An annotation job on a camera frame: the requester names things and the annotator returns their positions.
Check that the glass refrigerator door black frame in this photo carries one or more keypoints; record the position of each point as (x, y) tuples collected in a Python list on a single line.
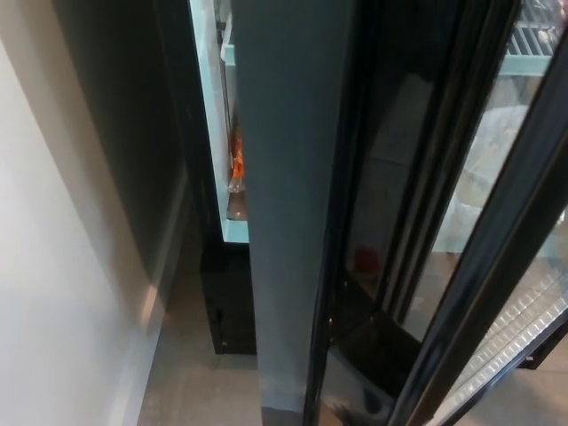
[(288, 177)]

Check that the black refrigerator cabinet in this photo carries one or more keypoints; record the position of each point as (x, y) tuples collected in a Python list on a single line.
[(231, 302)]

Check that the clear bag of orange carrots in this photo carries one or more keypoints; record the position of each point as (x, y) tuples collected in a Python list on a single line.
[(239, 164)]

